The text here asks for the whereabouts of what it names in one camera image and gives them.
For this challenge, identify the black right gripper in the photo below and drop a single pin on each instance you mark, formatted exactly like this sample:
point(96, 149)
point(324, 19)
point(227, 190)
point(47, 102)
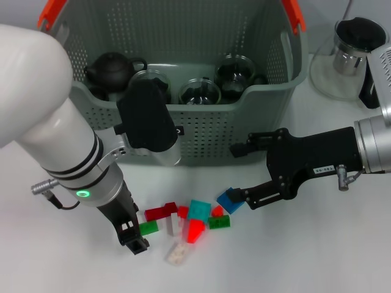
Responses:
point(314, 155)

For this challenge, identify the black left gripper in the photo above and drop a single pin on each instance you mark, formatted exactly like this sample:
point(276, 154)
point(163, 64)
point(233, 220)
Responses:
point(120, 207)

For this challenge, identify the green toy brick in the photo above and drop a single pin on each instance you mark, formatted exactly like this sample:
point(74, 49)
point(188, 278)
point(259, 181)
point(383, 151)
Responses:
point(149, 228)
point(220, 222)

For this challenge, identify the dark red toy brick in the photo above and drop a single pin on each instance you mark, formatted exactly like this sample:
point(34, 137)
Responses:
point(155, 213)

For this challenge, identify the white toy brick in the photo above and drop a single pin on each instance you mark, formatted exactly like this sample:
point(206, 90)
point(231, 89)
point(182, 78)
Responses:
point(174, 224)

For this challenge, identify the glass teacup with black base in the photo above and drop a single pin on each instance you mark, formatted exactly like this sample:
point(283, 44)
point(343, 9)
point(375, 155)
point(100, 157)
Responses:
point(233, 76)
point(200, 94)
point(165, 82)

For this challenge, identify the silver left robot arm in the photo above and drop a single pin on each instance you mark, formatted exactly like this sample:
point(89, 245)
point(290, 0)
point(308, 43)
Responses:
point(46, 91)

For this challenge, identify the grey perforated storage basket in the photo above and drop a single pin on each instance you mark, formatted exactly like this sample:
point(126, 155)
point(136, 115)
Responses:
point(214, 137)

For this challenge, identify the blue toy plate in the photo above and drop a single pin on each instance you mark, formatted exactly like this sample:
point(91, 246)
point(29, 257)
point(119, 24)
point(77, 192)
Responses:
point(224, 201)

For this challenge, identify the clear beige toy brick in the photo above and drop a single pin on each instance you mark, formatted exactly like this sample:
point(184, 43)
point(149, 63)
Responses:
point(177, 254)

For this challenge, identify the small orange toy brick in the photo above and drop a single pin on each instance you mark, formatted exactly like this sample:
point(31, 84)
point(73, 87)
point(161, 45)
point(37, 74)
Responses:
point(183, 211)
point(217, 210)

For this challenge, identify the teal toy plate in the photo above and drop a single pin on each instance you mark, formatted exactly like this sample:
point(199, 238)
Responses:
point(198, 210)

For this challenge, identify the orange sloped toy brick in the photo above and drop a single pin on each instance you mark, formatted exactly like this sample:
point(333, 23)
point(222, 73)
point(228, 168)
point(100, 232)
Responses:
point(195, 232)

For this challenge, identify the black brand label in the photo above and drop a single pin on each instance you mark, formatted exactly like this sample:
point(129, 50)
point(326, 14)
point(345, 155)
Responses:
point(181, 131)

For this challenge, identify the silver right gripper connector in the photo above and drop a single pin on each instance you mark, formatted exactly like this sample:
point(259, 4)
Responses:
point(342, 178)

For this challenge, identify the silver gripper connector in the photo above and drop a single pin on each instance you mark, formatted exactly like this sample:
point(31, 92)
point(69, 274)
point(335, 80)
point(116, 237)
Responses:
point(342, 178)
point(44, 186)

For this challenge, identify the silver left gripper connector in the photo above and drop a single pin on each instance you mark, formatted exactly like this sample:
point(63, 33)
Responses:
point(44, 186)

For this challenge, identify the black clay teapot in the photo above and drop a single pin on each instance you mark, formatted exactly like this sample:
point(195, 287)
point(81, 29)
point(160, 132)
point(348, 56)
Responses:
point(111, 73)

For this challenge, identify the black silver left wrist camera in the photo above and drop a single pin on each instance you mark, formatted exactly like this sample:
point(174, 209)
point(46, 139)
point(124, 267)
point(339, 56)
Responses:
point(146, 122)

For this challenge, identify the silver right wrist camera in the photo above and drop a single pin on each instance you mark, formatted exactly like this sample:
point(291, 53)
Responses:
point(382, 82)

